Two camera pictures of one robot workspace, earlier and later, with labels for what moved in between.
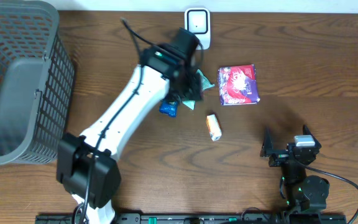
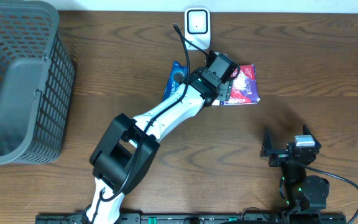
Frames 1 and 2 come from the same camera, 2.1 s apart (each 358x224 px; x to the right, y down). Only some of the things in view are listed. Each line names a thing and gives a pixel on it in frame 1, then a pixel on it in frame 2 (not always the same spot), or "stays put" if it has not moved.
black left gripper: x=192 y=86 to x=225 y=92
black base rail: x=201 y=219 stays put
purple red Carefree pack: x=237 y=84 stays put
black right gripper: x=284 y=154 stays put
